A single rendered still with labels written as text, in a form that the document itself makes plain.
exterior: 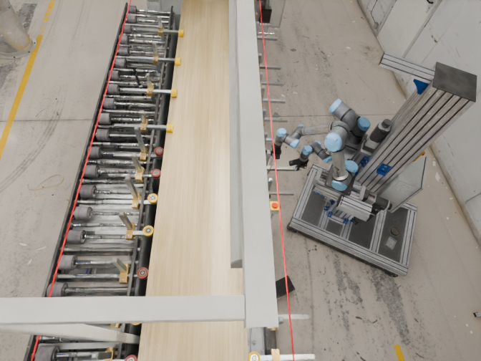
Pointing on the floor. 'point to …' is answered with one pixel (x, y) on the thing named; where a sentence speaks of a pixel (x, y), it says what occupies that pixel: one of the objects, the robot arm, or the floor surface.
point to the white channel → (255, 292)
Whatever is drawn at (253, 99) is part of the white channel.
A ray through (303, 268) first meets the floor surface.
